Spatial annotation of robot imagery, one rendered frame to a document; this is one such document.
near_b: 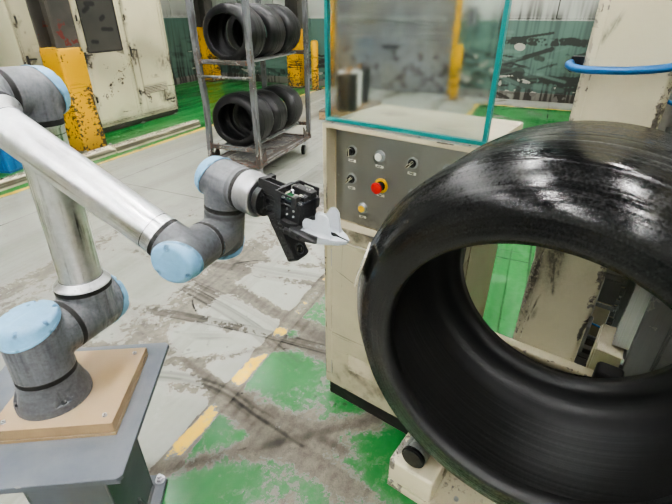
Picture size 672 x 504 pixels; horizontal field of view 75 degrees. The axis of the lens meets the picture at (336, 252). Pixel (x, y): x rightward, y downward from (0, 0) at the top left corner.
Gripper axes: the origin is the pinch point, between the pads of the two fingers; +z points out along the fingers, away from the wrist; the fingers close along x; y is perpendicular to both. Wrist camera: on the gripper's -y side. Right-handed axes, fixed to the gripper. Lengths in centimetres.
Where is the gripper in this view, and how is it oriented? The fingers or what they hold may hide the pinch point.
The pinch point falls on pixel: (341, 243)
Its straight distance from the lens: 80.9
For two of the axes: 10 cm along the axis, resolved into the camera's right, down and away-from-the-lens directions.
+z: 8.0, 3.9, -4.5
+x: 5.9, -4.0, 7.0
